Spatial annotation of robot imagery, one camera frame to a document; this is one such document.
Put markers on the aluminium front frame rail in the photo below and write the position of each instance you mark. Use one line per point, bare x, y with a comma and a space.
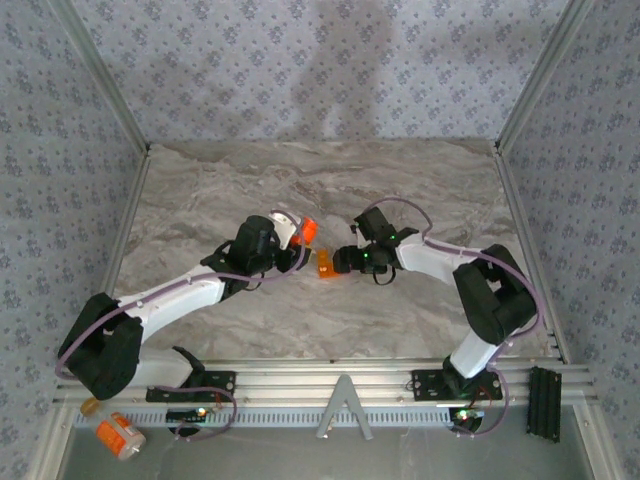
300, 385

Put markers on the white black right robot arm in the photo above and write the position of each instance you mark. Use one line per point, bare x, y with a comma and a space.
500, 300

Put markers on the black ribbed block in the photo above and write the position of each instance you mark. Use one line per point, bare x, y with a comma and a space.
544, 405

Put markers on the grey A-shaped bracket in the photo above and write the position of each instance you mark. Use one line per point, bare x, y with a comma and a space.
345, 400

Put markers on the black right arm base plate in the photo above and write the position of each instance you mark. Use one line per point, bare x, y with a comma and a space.
430, 385

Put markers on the tan round cap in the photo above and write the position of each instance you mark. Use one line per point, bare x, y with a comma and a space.
91, 407

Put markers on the clear bottle with orange label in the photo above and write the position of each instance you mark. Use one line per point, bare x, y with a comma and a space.
120, 436

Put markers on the aluminium corner frame post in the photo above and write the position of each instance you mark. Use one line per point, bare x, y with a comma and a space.
104, 75
541, 75

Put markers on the orange cylinder block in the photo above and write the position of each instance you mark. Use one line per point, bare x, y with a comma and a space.
310, 230

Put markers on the orange pill box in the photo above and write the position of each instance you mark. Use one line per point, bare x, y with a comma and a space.
327, 271

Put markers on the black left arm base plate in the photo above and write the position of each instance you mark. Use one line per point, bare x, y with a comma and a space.
220, 385

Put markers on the aluminium side frame rail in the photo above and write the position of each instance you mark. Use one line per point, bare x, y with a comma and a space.
507, 175
130, 200

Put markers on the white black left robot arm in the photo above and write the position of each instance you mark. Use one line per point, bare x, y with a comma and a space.
100, 345

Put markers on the small circuit board with LED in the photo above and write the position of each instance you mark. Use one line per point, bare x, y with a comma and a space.
467, 415
187, 414

